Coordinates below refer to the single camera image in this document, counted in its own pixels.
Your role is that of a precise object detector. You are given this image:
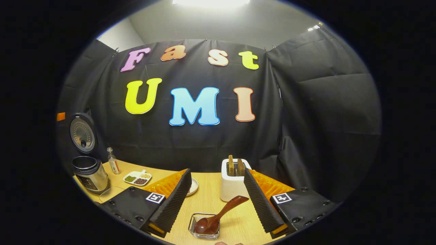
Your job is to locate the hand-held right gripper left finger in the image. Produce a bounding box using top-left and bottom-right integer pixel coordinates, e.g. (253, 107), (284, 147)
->
(102, 168), (193, 239)

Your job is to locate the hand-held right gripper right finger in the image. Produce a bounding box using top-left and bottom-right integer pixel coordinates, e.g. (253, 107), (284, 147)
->
(243, 168), (341, 239)

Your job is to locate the clear glass chopstick holder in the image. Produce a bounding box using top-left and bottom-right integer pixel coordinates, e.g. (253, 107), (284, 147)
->
(188, 213), (221, 240)

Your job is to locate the brown wooden spoon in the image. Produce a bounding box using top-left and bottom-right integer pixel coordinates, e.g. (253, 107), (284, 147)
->
(194, 195), (250, 235)

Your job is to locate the silver black rice cooker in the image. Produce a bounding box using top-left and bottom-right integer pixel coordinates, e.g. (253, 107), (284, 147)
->
(69, 112), (110, 195)

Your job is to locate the white round plate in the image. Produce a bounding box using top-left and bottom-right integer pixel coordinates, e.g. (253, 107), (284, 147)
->
(187, 178), (199, 197)

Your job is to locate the white toaster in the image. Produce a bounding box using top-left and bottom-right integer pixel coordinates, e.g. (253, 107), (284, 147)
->
(220, 158), (252, 202)

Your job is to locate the white divided bean dish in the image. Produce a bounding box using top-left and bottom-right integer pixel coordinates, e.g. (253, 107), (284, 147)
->
(123, 169), (153, 186)

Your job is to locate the black backdrop cloth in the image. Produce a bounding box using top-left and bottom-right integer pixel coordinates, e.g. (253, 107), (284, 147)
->
(56, 27), (383, 205)

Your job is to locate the large ceiling light panel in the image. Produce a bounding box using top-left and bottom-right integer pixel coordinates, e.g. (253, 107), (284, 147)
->
(172, 0), (251, 7)

